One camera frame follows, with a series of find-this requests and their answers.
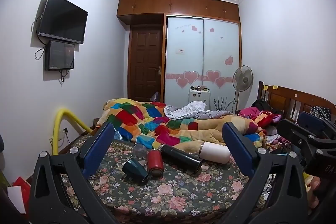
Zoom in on colourful patchwork quilt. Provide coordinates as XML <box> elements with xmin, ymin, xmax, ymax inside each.
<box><xmin>96</xmin><ymin>98</ymin><xmax>266</xmax><ymax>152</ymax></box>

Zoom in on sliding wardrobe with hearts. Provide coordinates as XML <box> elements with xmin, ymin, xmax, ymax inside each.
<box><xmin>164</xmin><ymin>16</ymin><xmax>241</xmax><ymax>112</ymax></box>

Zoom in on pink red clothes pile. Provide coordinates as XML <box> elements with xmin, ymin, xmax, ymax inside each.
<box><xmin>237</xmin><ymin>107</ymin><xmax>282</xmax><ymax>128</ymax></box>

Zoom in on floral bedsheet mattress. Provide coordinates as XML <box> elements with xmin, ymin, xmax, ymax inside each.
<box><xmin>88</xmin><ymin>141</ymin><xmax>248</xmax><ymax>223</ymax></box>

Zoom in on white small cabinet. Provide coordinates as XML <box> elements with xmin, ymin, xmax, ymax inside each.
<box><xmin>188</xmin><ymin>86</ymin><xmax>211</xmax><ymax>110</ymax></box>

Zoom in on dark teal cup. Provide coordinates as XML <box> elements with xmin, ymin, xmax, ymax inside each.
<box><xmin>122</xmin><ymin>159</ymin><xmax>149</xmax><ymax>183</ymax></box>

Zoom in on grey white cloth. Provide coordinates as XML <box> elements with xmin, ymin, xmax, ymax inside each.
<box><xmin>163</xmin><ymin>101</ymin><xmax>233</xmax><ymax>120</ymax></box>

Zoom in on red box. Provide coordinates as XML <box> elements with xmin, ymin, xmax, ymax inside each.
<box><xmin>12</xmin><ymin>177</ymin><xmax>31</xmax><ymax>214</ymax></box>

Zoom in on clear glass cup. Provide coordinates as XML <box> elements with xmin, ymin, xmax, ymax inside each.
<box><xmin>132</xmin><ymin>144</ymin><xmax>147</xmax><ymax>161</ymax></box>

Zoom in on wall mounted television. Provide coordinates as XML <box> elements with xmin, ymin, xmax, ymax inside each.
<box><xmin>37</xmin><ymin>0</ymin><xmax>88</xmax><ymax>44</ymax></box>

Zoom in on standing electric fan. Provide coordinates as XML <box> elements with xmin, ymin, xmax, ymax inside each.
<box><xmin>232</xmin><ymin>65</ymin><xmax>253</xmax><ymax>113</ymax></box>

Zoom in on brown wooden door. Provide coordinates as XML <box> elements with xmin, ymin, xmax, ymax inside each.
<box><xmin>127</xmin><ymin>24</ymin><xmax>163</xmax><ymax>102</ymax></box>

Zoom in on wooden headboard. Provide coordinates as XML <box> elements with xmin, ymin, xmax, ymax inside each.
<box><xmin>257</xmin><ymin>81</ymin><xmax>335</xmax><ymax>123</ymax></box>

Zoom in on black thermos flask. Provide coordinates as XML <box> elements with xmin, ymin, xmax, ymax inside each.
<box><xmin>158</xmin><ymin>144</ymin><xmax>202</xmax><ymax>173</ymax></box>

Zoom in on yellow foam tube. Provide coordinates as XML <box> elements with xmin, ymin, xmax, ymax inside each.
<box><xmin>52</xmin><ymin>107</ymin><xmax>93</xmax><ymax>156</ymax></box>

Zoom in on small black wall monitor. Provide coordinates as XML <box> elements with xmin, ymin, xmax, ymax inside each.
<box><xmin>45</xmin><ymin>40</ymin><xmax>75</xmax><ymax>71</ymax></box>

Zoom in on white thermos flask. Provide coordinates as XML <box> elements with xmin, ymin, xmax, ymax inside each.
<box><xmin>199</xmin><ymin>141</ymin><xmax>231</xmax><ymax>164</ymax></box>

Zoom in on wooden overhead cabinets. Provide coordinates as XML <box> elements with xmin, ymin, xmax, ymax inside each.
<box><xmin>117</xmin><ymin>0</ymin><xmax>240</xmax><ymax>25</ymax></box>

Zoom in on red bottle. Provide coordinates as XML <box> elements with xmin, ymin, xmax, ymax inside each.
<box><xmin>147</xmin><ymin>149</ymin><xmax>164</xmax><ymax>177</ymax></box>

